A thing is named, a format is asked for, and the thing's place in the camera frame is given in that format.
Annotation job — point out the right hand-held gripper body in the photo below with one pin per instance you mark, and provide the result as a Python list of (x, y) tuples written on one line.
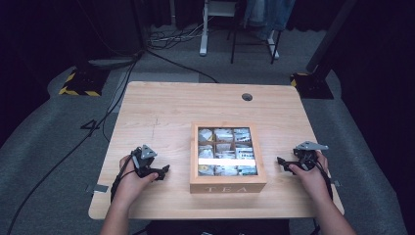
[(306, 158)]

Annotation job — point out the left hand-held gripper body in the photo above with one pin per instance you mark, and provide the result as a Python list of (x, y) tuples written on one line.
[(143, 163)]

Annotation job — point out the person's left hand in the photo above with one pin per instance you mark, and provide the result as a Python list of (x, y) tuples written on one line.
[(130, 182)]

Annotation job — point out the person's right hand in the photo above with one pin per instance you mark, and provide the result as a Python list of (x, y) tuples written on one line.
[(313, 182)]

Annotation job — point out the grey tape piece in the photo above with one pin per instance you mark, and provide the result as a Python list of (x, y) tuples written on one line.
[(336, 183), (101, 188)]

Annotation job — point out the assorted tea bags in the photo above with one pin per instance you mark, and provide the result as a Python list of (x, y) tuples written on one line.
[(225, 151)]

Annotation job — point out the wooden tea box glass lid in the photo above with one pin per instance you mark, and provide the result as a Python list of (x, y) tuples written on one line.
[(228, 186)]

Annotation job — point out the black yellow striped stand base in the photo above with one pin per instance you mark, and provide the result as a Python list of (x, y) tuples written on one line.
[(311, 86), (84, 81)]

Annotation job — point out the person's dark clothing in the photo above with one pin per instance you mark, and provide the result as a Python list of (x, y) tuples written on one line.
[(215, 227)]

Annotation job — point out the white desk leg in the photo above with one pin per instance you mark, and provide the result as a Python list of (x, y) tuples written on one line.
[(204, 32), (273, 49)]

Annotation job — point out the black stand pole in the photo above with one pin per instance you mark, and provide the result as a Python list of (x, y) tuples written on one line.
[(329, 36)]

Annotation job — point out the hanging blue jeans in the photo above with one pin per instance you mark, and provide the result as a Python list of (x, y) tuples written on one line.
[(270, 16)]

